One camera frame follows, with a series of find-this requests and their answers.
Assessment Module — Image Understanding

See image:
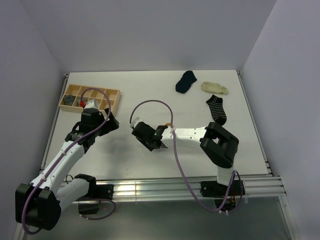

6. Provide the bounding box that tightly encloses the black striped sock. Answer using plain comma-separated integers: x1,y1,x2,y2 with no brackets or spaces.
206,94,227,126

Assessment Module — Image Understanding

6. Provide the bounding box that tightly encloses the light grey sock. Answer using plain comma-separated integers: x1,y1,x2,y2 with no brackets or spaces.
73,97,88,107

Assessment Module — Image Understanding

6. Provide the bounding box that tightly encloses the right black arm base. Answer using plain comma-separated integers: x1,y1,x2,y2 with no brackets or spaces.
200,179,246,212

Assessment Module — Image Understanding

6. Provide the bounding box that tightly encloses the aluminium frame rail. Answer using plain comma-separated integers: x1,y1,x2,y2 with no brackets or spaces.
23,174,286,206

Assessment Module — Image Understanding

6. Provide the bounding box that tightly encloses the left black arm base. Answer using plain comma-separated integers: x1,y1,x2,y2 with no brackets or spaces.
78,184,116,216

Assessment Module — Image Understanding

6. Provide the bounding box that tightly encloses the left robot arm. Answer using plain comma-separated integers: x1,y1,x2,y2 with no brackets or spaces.
15,107,119,235

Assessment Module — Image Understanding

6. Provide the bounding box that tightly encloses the wooden compartment tray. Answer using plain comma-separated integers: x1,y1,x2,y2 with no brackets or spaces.
58,84,121,116

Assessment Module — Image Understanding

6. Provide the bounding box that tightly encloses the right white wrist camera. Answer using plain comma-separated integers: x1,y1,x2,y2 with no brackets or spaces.
129,117,141,129

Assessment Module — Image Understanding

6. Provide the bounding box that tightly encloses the dark grey sock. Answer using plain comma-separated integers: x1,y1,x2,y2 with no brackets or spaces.
62,94,76,106

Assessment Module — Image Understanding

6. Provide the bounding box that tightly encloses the navy blue sock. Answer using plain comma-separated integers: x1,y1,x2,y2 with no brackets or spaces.
175,70,197,94

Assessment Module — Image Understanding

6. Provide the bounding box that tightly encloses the cream sock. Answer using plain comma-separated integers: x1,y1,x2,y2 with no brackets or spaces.
200,81,228,95

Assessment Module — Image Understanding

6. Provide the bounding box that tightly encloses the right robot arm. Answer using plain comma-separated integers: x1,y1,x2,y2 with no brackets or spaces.
129,118,239,195

